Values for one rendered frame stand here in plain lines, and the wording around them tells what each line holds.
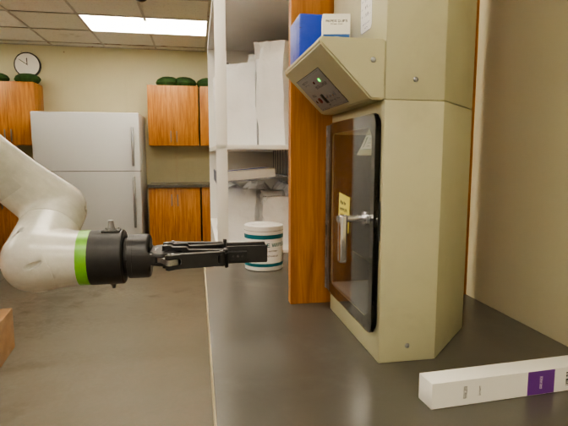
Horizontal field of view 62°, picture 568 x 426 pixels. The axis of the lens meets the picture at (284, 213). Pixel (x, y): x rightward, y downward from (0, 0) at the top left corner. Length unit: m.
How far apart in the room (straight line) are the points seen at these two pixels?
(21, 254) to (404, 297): 0.64
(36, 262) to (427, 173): 0.66
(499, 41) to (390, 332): 0.80
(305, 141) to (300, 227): 0.21
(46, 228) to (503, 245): 1.02
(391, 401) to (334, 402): 0.09
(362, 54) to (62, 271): 0.60
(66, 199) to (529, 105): 1.00
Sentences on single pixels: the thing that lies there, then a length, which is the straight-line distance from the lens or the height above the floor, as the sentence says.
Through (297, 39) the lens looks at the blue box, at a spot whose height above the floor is 1.55.
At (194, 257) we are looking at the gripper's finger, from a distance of 0.79.
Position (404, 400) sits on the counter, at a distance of 0.81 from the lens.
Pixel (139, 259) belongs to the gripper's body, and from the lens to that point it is 0.81.
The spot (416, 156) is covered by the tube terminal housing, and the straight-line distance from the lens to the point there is 0.86.
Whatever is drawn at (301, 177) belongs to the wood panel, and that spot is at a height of 1.26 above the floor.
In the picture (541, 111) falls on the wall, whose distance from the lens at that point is 1.21.
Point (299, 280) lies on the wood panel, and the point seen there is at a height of 1.00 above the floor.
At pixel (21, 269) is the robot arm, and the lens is 0.84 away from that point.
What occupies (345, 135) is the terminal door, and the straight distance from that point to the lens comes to 1.00.
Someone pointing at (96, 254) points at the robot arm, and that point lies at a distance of 0.82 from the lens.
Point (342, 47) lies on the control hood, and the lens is 0.83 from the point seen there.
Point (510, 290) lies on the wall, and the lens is 1.30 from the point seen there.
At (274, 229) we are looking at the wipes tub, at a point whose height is 1.08.
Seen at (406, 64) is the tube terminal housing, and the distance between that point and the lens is 0.87.
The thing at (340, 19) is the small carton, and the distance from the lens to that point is 0.93.
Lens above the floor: 1.32
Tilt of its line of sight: 7 degrees down
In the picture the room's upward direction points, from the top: straight up
